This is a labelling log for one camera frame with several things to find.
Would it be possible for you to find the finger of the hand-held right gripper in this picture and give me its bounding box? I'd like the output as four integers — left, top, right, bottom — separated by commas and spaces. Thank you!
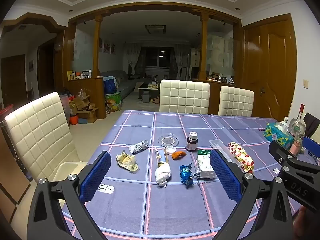
302, 136, 320, 165
269, 140, 320, 180

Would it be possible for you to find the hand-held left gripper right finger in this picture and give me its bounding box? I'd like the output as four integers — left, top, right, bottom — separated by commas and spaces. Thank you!
209, 149, 294, 240

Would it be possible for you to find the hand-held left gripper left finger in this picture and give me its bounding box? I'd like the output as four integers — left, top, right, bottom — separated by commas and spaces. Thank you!
27, 151, 112, 240

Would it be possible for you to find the white green packet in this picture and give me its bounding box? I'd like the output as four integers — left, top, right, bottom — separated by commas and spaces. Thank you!
196, 149, 217, 180

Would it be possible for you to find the red gold patterned wrapper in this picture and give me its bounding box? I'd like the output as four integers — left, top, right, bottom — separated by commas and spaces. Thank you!
227, 142, 255, 173

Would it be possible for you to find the clear plastic bin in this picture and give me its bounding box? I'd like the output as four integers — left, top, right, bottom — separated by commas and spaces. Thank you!
53, 161, 88, 182

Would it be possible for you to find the long clear plastic tray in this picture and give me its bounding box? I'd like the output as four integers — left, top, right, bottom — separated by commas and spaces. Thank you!
209, 139, 244, 174

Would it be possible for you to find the yellow wrapper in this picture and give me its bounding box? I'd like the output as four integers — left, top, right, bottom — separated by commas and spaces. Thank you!
115, 150, 139, 173

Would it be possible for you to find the blue foil wrapper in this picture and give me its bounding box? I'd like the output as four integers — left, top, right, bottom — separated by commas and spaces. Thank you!
179, 163, 195, 186

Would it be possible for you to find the brown medicine bottle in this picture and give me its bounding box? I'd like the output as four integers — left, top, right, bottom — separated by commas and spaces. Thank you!
185, 131, 199, 152

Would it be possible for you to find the silver printed wrapper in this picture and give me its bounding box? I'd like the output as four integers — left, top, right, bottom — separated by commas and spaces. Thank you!
129, 140, 150, 155

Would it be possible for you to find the white tissue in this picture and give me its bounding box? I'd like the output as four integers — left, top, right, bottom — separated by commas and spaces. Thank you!
155, 164, 172, 187

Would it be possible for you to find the round glass ashtray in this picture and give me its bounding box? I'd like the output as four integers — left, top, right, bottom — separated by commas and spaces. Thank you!
158, 133, 179, 147

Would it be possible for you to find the person's right hand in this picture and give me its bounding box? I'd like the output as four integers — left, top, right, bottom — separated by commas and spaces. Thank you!
292, 206, 314, 240

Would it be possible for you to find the green blue beaded tissue box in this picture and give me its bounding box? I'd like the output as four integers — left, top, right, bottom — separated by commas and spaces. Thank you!
264, 122, 294, 148

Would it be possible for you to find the glass bottle with red cap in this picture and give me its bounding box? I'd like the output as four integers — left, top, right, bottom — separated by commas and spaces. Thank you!
290, 104, 307, 138

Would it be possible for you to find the small clear glass bottle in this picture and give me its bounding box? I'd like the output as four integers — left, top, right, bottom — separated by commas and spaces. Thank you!
280, 116, 290, 133

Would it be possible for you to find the open cardboard box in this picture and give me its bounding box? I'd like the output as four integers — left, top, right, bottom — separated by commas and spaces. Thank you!
71, 94, 90, 110
76, 107, 99, 123

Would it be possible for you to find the cream quilted dining chair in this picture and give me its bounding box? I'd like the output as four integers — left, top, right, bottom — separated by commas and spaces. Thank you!
218, 86, 254, 117
159, 79, 210, 114
4, 92, 88, 183

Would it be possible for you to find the black remote control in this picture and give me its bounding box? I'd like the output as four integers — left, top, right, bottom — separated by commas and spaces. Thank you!
16, 157, 33, 180

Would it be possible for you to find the colourful printed bag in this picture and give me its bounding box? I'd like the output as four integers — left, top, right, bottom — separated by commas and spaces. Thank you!
105, 92, 122, 114

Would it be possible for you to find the wooden partition cabinet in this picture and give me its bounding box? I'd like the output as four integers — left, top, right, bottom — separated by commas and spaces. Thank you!
69, 76, 107, 119
192, 79, 237, 115

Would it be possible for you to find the glossy wooden door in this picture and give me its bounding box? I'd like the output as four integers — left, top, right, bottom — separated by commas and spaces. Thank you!
241, 14, 298, 122

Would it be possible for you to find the wooden cabinet with black stripe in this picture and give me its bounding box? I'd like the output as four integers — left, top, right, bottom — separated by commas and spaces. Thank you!
0, 127, 32, 223

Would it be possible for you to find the blue bag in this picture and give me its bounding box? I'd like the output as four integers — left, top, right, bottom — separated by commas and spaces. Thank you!
103, 76, 118, 94

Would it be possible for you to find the grey sofa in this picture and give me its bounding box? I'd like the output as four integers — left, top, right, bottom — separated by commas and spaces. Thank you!
100, 70, 144, 99

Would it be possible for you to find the coffee table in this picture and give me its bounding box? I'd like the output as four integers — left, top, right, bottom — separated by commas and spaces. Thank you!
138, 81, 160, 95

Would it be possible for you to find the red basin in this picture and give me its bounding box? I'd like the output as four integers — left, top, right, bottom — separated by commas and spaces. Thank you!
0, 104, 14, 117

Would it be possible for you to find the dark wooden door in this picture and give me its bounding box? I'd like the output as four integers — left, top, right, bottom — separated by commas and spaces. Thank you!
1, 54, 27, 103
37, 39, 56, 97

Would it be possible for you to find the patterned curtain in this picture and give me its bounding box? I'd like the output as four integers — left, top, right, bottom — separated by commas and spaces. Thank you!
124, 43, 143, 75
174, 44, 192, 79

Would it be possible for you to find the dark window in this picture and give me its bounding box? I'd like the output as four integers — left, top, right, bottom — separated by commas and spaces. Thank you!
145, 47, 173, 68

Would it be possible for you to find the square ceiling lamp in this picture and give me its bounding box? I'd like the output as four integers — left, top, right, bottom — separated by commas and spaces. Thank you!
145, 25, 166, 34

